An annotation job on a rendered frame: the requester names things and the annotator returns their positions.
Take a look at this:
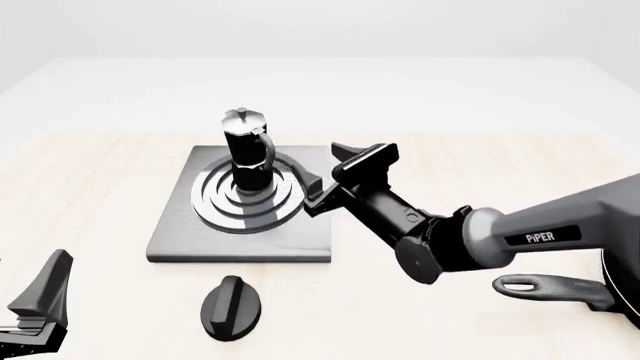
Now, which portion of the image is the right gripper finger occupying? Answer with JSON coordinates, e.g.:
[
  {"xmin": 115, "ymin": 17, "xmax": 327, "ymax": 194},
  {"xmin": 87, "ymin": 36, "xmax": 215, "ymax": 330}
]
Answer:
[
  {"xmin": 330, "ymin": 141, "xmax": 370, "ymax": 164},
  {"xmin": 285, "ymin": 160, "xmax": 326, "ymax": 201}
]

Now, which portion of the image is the round black stove knob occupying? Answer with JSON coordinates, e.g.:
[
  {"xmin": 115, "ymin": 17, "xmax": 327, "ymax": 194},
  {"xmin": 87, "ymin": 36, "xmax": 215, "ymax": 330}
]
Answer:
[{"xmin": 199, "ymin": 274, "xmax": 263, "ymax": 343}]

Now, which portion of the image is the silver black moka pot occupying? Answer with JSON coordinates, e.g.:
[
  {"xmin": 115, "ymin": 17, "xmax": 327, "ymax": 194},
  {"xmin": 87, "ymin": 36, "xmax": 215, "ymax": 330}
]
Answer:
[{"xmin": 221, "ymin": 107, "xmax": 278, "ymax": 193}]

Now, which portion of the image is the black frying pan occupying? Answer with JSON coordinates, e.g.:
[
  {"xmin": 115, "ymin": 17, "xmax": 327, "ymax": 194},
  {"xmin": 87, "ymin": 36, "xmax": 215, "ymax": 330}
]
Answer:
[{"xmin": 491, "ymin": 246, "xmax": 640, "ymax": 332}]

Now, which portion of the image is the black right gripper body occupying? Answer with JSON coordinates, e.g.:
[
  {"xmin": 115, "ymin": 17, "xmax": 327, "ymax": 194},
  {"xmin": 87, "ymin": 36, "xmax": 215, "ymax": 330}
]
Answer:
[{"xmin": 302, "ymin": 180, "xmax": 362, "ymax": 219}]

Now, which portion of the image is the flat black stove plate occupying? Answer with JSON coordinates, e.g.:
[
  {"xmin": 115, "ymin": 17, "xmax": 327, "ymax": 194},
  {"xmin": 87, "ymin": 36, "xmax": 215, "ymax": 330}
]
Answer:
[{"xmin": 146, "ymin": 144, "xmax": 334, "ymax": 264}]

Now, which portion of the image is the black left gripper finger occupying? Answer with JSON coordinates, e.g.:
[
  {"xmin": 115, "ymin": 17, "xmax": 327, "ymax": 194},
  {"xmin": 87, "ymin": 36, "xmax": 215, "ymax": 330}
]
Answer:
[{"xmin": 6, "ymin": 248, "xmax": 74, "ymax": 328}]

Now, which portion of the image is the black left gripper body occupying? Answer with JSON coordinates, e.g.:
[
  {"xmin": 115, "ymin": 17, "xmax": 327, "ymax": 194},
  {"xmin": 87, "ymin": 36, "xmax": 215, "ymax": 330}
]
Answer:
[{"xmin": 0, "ymin": 315, "xmax": 69, "ymax": 356}]

